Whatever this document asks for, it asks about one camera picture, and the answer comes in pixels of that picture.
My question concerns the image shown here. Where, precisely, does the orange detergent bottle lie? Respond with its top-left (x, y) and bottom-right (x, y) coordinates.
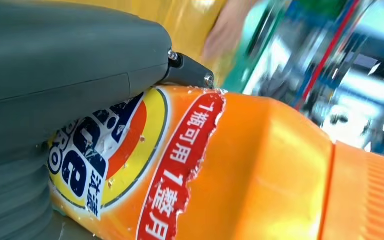
top-left (46, 84), bottom-right (384, 240)

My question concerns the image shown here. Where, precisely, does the blue metal rack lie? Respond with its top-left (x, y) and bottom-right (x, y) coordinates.
top-left (244, 0), bottom-right (384, 160)

